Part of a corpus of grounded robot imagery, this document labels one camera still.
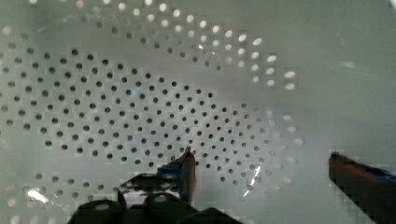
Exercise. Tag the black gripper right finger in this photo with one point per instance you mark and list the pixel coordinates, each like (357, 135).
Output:
(371, 189)

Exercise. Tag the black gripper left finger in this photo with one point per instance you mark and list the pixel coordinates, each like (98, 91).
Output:
(163, 197)

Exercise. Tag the green strainer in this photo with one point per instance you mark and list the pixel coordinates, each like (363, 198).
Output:
(94, 92)

